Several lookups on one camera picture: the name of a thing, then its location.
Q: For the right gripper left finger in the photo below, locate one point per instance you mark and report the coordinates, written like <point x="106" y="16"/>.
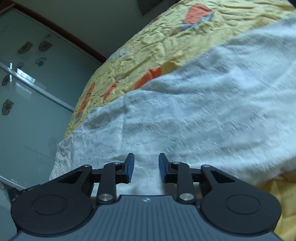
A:
<point x="112" y="174"/>

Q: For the yellow floral bedspread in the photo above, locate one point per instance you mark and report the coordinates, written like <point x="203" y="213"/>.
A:
<point x="186" y="30"/>

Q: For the dark padded headboard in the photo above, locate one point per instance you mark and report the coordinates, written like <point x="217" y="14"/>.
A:
<point x="146" y="6"/>

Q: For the white textured pants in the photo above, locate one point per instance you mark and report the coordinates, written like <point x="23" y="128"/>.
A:
<point x="232" y="107"/>

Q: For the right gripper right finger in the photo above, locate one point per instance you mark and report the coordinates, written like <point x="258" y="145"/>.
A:
<point x="179" y="174"/>

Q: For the frosted glass wardrobe door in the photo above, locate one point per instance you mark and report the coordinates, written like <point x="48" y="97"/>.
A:
<point x="42" y="78"/>

